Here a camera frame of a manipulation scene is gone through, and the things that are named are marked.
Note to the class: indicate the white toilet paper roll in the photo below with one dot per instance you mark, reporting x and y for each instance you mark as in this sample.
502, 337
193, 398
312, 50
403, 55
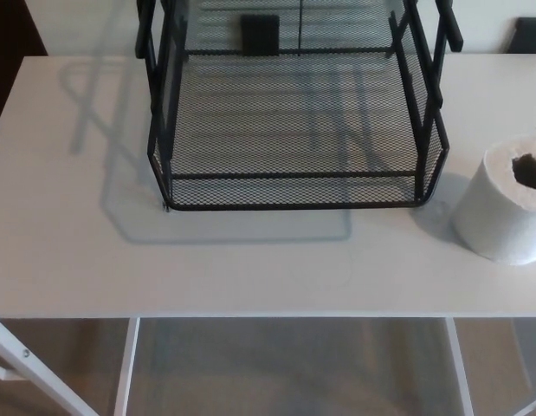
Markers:
484, 216

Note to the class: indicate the white desk left leg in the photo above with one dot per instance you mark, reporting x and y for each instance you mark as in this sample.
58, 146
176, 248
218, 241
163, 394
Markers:
34, 368

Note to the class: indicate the black chair back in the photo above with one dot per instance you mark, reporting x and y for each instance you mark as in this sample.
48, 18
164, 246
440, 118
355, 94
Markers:
529, 37

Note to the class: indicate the dark brown cabinet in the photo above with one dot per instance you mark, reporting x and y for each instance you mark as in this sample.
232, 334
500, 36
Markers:
10, 52

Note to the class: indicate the black mesh file tray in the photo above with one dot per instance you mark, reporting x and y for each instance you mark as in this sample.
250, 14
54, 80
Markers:
293, 175

